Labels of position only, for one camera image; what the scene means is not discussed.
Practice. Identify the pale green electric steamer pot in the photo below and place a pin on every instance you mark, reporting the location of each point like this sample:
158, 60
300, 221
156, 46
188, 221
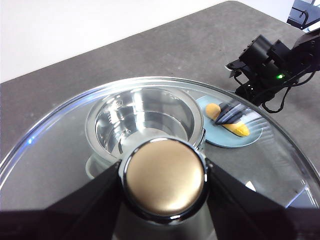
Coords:
150, 120

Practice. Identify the blue round plate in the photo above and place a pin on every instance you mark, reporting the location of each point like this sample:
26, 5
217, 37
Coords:
225, 140

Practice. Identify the black metal frame stand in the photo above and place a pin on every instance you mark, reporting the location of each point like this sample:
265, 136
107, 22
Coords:
303, 12

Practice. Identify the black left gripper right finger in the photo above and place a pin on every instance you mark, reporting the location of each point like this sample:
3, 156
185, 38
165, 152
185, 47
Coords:
250, 217

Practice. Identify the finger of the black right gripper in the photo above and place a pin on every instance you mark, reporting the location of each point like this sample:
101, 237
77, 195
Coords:
228, 116

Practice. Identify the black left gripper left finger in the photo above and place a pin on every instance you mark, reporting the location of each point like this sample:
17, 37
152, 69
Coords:
62, 222

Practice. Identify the yellow corn cob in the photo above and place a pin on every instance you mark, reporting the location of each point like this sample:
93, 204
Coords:
240, 130

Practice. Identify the glass lid with gold-topped knob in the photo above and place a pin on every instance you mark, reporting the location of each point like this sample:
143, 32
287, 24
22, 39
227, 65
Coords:
50, 162

